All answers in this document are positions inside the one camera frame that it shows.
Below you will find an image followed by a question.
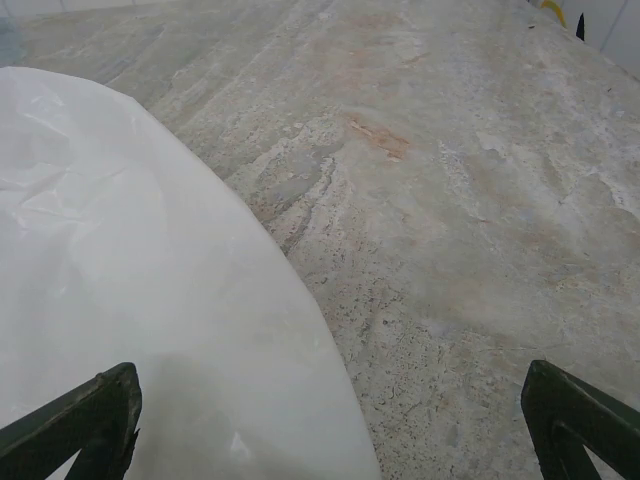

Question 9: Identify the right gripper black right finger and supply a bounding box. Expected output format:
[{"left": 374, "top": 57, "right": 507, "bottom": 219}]
[{"left": 520, "top": 359, "right": 640, "bottom": 480}]

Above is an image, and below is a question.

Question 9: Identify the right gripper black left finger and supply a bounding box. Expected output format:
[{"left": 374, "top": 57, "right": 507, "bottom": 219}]
[{"left": 0, "top": 361, "right": 143, "bottom": 480}]

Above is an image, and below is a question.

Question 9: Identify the white translucent plastic bag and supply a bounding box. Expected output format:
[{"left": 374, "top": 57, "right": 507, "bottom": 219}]
[{"left": 0, "top": 66, "right": 384, "bottom": 480}]

